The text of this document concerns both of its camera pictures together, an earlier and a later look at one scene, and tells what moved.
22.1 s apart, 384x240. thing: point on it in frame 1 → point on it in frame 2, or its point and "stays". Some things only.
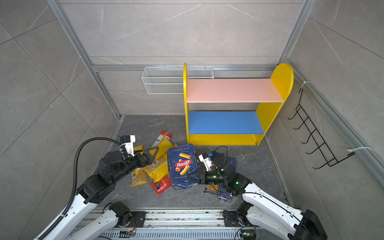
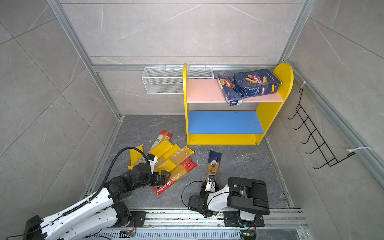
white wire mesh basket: x=169 y=80 stays
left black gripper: x=148 y=160 → x=159 y=182
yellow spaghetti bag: x=163 y=146 stays
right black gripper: x=192 y=177 → x=202 y=192
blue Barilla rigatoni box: x=182 y=163 → x=256 y=82
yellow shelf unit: x=234 y=111 stays
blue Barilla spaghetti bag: x=222 y=192 → x=226 y=83
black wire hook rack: x=314 y=135 stays
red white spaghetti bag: x=163 y=135 stays
